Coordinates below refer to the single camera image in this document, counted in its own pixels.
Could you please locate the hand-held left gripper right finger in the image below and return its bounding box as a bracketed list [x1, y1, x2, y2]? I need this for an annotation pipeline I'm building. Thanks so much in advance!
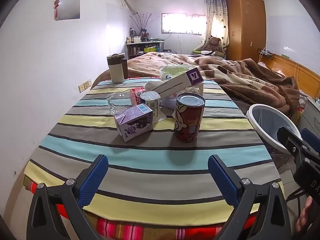
[207, 154, 292, 240]

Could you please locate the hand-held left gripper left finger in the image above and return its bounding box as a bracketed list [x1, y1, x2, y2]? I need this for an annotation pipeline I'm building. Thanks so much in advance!
[26, 154, 109, 240]

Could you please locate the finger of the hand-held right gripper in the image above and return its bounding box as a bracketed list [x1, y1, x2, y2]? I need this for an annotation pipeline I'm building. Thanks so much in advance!
[276, 126, 312, 161]
[301, 127, 320, 155]

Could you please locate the white round waste bin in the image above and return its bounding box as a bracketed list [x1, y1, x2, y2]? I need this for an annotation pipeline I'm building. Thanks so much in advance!
[246, 103, 304, 174]

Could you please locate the red brown drink can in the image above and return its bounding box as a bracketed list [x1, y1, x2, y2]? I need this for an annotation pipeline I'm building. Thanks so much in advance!
[174, 92, 206, 142]

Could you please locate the purple milk carton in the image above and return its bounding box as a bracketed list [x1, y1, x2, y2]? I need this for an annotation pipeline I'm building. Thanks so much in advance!
[114, 104, 154, 143]

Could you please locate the white foam net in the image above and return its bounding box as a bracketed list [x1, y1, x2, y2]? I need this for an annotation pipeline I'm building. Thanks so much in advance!
[160, 96, 178, 110]

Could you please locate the clear plastic bottle red label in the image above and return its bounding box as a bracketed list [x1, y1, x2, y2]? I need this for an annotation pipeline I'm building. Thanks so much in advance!
[107, 87, 147, 115]

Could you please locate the white yogurt cup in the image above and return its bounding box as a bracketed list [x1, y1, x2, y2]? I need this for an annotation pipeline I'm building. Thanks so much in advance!
[140, 91, 161, 123]

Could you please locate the long white box purple end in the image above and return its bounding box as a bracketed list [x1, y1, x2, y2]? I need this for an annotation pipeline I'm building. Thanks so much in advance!
[150, 67, 203, 98]

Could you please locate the white tissue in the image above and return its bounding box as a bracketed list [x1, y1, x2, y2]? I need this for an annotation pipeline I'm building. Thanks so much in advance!
[145, 79, 165, 92]

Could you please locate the person's right hand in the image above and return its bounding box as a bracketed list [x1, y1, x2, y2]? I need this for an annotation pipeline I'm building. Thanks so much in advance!
[296, 195, 315, 233]

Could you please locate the striped tablecloth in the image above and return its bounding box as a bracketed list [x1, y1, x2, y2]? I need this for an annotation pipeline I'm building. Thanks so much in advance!
[24, 76, 285, 227]

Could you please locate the wooden bed headboard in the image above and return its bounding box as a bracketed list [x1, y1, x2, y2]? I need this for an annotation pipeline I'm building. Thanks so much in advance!
[260, 54, 320, 100]

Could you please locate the brown patterned blanket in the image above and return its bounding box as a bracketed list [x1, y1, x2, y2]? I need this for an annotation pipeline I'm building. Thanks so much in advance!
[126, 52, 300, 117]

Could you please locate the brown white travel mug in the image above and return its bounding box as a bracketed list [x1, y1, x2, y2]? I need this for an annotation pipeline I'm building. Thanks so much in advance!
[107, 53, 129, 83]

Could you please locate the green tissue pack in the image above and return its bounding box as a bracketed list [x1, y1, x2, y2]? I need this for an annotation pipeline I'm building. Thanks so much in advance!
[159, 64, 198, 80]

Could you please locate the brown teddy bear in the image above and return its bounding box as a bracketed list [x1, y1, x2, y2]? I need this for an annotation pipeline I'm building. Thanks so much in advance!
[202, 36, 224, 55]

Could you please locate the wooden wardrobe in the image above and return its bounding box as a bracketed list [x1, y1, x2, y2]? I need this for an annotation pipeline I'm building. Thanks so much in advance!
[226, 0, 267, 62]

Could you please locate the cluttered storage shelf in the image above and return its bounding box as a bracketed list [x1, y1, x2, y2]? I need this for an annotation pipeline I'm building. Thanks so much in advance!
[126, 40, 165, 60]

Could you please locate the patterned curtain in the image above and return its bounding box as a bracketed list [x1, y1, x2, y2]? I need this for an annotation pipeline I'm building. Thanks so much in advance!
[204, 0, 229, 45]

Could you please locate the window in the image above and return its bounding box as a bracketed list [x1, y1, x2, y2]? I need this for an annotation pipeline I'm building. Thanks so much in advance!
[161, 12, 207, 35]

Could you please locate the vase of dry branches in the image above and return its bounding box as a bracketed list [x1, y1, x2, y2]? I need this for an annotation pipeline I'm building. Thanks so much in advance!
[130, 12, 159, 37]

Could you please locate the air conditioner pipe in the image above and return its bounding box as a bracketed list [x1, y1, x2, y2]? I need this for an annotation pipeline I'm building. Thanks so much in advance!
[116, 0, 139, 15]

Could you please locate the wall socket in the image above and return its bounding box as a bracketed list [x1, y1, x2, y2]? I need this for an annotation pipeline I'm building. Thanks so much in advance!
[78, 79, 92, 93]

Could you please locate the square wall panel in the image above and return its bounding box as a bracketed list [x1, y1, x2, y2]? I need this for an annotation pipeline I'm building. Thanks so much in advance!
[55, 0, 81, 21]

